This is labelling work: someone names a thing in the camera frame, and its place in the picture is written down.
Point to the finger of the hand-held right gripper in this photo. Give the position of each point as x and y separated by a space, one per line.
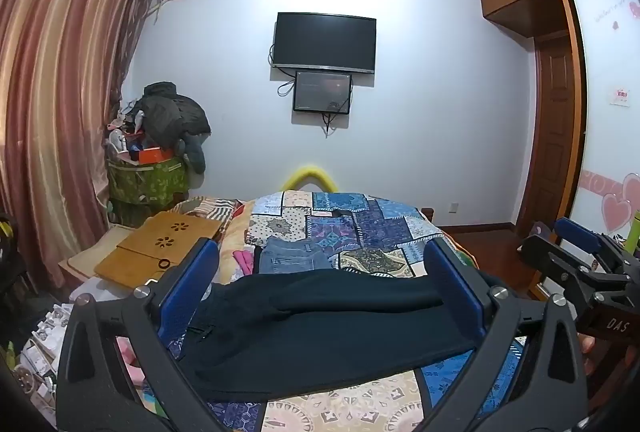
575 232
555 257

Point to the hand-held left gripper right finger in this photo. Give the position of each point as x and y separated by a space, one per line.
452 279

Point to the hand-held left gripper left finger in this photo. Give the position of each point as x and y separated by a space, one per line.
197 269

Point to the dark navy pants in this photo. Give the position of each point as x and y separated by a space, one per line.
325 322

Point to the person's right hand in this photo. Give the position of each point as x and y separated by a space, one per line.
587 346

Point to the wooden lap desk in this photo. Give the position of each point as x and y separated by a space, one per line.
160 247

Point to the pink cloth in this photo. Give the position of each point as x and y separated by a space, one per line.
244 262

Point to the green bottle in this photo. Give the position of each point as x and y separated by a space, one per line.
634 232

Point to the orange striped cloth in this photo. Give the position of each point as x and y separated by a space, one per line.
212 209

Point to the blue denim jeans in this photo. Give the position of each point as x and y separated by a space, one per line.
295 257

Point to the green patterned storage bin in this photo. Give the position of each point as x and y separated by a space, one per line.
147 184

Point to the patchwork printed blanket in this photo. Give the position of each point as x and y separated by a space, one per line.
360 222

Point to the grey-blue hanging cloth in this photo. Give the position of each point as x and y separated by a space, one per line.
192 155

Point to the orange box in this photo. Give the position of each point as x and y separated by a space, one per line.
155 156

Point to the white heart-print sliding door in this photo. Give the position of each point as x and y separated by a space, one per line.
607 112

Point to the yellow foam arch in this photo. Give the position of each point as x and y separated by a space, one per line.
310 177

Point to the dark jacket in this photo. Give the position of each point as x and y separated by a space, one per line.
170 110

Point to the pile of white boxes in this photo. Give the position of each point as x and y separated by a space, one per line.
42 352

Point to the small black monitor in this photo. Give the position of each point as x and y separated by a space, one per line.
322 91

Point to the pink striped curtain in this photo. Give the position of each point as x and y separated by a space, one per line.
55 102

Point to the white wall socket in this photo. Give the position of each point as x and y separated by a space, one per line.
452 207

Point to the black wall television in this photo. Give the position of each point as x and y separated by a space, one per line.
324 43

